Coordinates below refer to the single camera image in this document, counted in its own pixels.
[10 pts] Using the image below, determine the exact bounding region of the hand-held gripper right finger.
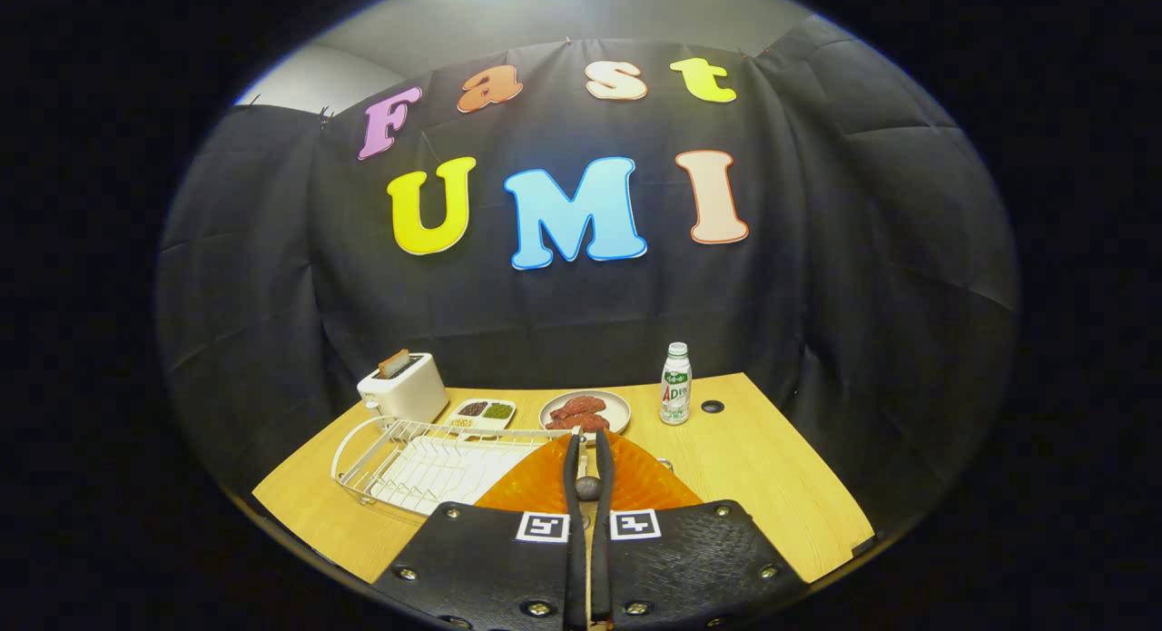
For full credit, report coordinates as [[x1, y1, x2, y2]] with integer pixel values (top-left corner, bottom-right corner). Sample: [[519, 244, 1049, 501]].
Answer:
[[590, 429, 809, 631]]

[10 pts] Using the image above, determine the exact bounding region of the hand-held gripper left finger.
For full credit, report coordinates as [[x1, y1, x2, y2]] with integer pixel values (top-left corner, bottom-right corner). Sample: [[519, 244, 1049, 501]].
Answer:
[[370, 432, 587, 631]]

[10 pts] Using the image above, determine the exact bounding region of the white wire dish rack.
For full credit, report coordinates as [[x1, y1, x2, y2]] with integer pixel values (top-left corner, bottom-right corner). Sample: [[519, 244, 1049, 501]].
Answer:
[[330, 416, 582, 518]]

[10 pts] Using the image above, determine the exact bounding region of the beige plate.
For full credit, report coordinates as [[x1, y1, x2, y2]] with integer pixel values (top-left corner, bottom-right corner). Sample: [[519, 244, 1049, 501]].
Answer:
[[539, 390, 632, 439]]

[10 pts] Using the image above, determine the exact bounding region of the white divided condiment tray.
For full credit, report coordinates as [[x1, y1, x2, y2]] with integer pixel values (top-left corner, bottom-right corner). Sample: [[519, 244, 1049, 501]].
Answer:
[[447, 398, 517, 432]]

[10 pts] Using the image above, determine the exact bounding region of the white drink bottle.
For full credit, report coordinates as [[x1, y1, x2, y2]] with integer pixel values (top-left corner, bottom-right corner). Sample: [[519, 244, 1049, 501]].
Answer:
[[659, 342, 693, 426]]

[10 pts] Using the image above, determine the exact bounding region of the white toaster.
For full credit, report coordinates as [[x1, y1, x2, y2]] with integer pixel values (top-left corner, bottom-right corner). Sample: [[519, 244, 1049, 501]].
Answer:
[[357, 352, 449, 425]]

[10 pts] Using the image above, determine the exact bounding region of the black backdrop cloth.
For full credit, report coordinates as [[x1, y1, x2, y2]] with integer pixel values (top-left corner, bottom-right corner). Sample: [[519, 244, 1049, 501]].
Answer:
[[154, 14, 1018, 541]]

